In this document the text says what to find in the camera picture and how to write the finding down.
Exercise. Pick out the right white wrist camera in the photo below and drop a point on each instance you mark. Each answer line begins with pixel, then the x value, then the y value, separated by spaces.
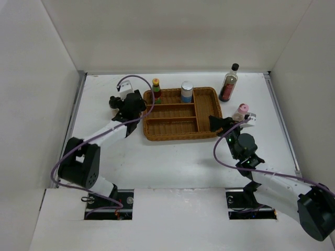
pixel 250 120

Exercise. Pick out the yellow cap sauce bottle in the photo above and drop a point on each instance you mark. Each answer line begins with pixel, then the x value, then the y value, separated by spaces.
pixel 156 90

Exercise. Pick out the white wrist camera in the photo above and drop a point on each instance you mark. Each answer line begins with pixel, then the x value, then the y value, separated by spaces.
pixel 124 88
pixel 250 120

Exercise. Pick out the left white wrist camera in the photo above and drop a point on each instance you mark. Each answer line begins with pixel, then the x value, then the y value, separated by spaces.
pixel 124 88

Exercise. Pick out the pink cap small bottle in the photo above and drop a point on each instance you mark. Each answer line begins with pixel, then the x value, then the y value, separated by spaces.
pixel 240 113

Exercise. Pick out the aluminium table rail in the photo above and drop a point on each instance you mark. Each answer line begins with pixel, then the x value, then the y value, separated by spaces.
pixel 74 110
pixel 280 117

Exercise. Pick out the left aluminium table rail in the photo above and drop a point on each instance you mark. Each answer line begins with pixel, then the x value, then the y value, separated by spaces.
pixel 74 110

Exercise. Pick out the black cap pepper shaker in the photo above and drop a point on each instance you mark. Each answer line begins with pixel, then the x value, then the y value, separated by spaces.
pixel 115 102

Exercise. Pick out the wicker divided tray basket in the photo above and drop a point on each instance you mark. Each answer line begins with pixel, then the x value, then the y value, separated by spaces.
pixel 174 120

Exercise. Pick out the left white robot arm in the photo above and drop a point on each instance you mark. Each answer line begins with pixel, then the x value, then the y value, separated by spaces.
pixel 81 166

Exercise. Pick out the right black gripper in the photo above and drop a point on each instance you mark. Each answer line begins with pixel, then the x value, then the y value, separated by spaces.
pixel 215 123

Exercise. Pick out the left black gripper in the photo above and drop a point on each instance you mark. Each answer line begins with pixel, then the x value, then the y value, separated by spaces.
pixel 142 107

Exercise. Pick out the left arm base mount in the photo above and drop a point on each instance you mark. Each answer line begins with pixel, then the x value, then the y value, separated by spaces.
pixel 97 208

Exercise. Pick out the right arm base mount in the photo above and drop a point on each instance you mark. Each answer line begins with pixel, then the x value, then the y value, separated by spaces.
pixel 242 204

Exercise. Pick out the right aluminium table rail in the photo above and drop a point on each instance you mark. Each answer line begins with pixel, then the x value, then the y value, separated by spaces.
pixel 280 117

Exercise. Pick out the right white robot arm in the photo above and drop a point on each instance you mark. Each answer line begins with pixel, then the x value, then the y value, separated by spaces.
pixel 309 203

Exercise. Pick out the tall dark vinegar bottle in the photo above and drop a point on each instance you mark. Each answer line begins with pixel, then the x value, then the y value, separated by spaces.
pixel 229 83

